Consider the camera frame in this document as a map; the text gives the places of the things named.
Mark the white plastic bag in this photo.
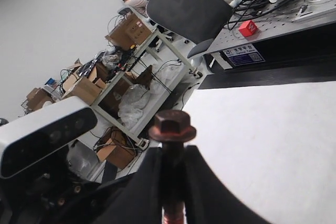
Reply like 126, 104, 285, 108
117, 64, 185, 131

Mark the metal bench with holes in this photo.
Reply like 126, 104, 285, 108
204, 0, 336, 76

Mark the black mesh office chair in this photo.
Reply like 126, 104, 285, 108
145, 0, 234, 78

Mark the black cable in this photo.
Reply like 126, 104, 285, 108
226, 0, 279, 31

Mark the red cube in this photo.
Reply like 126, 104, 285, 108
238, 20, 259, 38

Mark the cardboard box with printed label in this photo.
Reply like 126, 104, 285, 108
104, 13, 153, 50

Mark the white metal rack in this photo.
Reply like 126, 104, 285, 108
91, 28, 194, 147

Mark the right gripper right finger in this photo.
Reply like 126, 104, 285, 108
183, 145, 269, 224

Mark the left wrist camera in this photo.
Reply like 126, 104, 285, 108
0, 96, 98, 179

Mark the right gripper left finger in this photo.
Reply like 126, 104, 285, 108
91, 146, 164, 224

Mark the plain cardboard box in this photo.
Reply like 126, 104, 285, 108
25, 87, 54, 111
62, 73, 103, 106

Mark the copper flange bolt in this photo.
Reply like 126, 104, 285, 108
148, 111, 197, 224

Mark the open cardboard box with cables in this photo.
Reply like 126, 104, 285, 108
95, 126, 137, 170

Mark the person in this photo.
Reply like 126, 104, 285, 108
117, 0, 149, 18

